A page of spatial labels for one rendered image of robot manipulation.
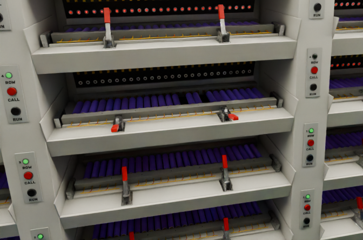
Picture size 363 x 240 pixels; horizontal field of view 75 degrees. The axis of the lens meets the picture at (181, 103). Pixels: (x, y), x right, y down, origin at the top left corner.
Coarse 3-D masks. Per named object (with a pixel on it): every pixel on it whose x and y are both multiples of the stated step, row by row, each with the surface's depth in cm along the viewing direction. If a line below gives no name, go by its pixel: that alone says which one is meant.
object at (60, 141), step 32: (64, 96) 66; (288, 96) 62; (64, 128) 58; (96, 128) 57; (128, 128) 57; (160, 128) 57; (192, 128) 58; (224, 128) 59; (256, 128) 61; (288, 128) 63
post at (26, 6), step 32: (32, 0) 52; (0, 32) 48; (0, 64) 49; (32, 64) 50; (0, 96) 50; (32, 96) 51; (0, 128) 51; (32, 128) 52; (64, 160) 63; (32, 224) 56
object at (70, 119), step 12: (144, 108) 61; (156, 108) 61; (168, 108) 61; (180, 108) 61; (192, 108) 62; (204, 108) 62; (216, 108) 63; (228, 108) 63; (240, 108) 63; (72, 120) 58; (84, 120) 58; (96, 120) 59; (108, 120) 59; (144, 120) 59
